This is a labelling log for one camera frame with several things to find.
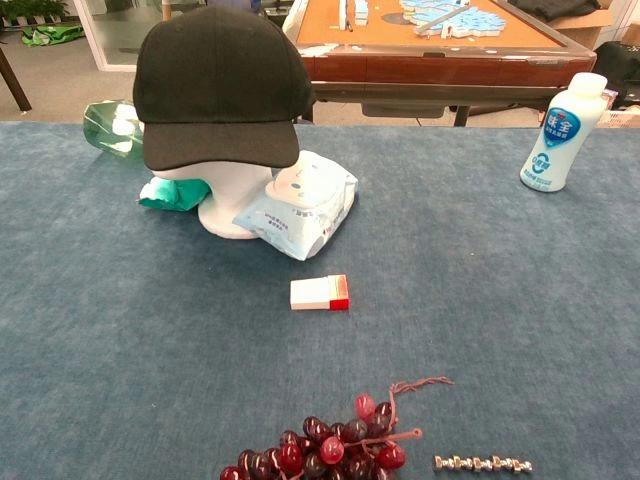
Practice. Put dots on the grey mahjong ruler stick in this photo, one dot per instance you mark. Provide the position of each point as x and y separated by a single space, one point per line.
442 20

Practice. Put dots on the white plastic crate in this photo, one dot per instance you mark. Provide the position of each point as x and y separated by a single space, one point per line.
620 119

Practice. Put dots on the green bag on floor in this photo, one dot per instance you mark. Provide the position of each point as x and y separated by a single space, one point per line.
50 35

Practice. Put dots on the black baseball cap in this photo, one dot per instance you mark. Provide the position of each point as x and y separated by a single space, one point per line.
220 75

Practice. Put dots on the white yogurt drink bottle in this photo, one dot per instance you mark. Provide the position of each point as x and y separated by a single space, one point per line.
557 140

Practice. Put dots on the black bag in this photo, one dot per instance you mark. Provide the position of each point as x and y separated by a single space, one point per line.
617 67

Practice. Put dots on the brown mahjong table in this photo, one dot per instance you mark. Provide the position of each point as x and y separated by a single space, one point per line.
440 55

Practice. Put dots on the blue wet wipes pack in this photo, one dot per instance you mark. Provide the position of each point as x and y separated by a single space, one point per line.
305 205

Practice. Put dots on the blue mahjong tile pile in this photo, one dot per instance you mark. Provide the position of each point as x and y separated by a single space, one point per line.
450 20

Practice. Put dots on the dark wooden table leg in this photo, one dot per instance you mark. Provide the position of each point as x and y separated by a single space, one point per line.
13 80

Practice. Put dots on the white foam mannequin head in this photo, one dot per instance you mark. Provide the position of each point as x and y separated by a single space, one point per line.
225 197

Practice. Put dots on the black cloth on box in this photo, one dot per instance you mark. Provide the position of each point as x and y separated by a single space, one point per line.
555 8

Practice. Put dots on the red plastic grape bunch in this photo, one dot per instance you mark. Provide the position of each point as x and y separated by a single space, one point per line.
330 445

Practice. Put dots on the cardboard box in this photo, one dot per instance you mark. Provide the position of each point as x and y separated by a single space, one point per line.
585 25

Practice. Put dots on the white and red small box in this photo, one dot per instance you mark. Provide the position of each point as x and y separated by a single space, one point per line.
320 294

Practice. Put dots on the blue felt table cover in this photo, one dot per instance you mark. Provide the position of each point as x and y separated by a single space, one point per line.
320 310

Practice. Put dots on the glass door panel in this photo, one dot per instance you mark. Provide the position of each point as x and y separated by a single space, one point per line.
125 30

